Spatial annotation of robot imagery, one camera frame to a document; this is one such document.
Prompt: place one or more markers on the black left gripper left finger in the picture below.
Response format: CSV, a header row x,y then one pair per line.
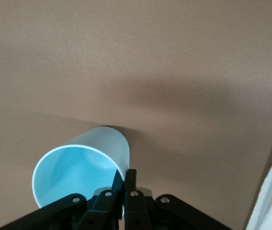
x,y
102,210

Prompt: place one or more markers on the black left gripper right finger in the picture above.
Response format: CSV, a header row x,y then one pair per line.
x,y
136,210

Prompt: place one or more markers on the blue cup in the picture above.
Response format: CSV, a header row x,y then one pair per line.
x,y
78,172

